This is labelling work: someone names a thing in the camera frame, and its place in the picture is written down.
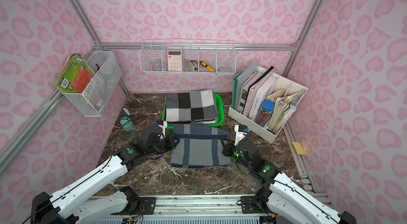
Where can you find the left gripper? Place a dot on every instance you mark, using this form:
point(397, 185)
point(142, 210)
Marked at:
point(168, 141)

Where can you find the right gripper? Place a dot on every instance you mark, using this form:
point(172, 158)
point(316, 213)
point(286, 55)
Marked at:
point(230, 147)

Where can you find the dark blue plaid scarf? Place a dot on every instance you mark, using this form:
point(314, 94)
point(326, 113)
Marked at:
point(199, 146)

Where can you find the grey black checked scarf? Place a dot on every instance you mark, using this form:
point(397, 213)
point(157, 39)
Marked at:
point(190, 106)

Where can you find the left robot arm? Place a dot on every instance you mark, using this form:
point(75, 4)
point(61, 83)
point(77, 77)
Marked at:
point(68, 205)

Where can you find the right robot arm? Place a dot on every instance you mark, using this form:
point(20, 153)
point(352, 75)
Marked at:
point(279, 195)

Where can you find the green plastic basket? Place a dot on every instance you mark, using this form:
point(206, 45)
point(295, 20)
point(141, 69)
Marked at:
point(219, 112)

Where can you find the blue lid pencil jar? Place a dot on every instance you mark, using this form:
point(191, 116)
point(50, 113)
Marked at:
point(264, 113)

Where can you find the yellow sticky note pad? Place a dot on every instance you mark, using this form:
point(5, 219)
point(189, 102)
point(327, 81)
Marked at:
point(298, 148)

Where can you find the pink white book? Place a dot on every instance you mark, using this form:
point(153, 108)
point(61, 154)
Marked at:
point(261, 93)

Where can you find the white file organizer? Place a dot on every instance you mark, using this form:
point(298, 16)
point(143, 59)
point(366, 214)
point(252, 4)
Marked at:
point(285, 94)

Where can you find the pink white calculator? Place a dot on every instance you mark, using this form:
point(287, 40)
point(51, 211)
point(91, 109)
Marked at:
point(174, 60)

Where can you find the silver stapler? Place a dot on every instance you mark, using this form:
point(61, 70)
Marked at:
point(192, 65)

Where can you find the green red booklet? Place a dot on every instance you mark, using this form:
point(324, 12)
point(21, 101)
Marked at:
point(75, 76)

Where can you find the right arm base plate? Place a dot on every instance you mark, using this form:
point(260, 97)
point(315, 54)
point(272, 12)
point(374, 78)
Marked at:
point(252, 204)

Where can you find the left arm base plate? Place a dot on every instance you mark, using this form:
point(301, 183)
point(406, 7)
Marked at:
point(138, 206)

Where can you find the white wire side basket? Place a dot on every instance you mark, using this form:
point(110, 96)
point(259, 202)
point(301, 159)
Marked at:
point(93, 101)

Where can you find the white wire wall shelf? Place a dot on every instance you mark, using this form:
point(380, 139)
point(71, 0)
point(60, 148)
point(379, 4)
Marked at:
point(221, 57)

